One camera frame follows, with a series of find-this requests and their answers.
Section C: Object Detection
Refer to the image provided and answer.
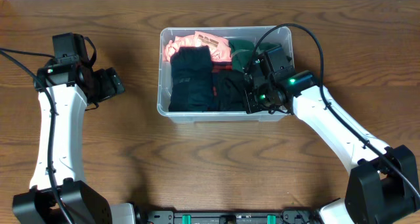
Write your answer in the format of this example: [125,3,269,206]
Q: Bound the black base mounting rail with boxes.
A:
[134,205,323,224]

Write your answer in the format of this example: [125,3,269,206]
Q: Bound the dark navy shorts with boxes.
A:
[169,46,214,112]

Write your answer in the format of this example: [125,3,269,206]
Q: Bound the pink printed t-shirt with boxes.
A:
[163,31,232,62]

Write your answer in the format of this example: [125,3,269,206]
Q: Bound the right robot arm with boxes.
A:
[245,47,419,223]

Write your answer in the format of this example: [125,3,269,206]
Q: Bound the clear plastic storage bin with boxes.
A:
[157,26,285,123]

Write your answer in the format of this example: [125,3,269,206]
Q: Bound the black garment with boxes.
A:
[215,70,246,112]

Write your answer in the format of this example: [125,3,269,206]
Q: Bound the red navy plaid shirt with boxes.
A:
[212,62,233,97]

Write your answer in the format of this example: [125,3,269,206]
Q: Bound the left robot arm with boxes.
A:
[12,33,137,223]

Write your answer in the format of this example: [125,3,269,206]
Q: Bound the dark green garment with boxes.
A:
[229,39,281,73]

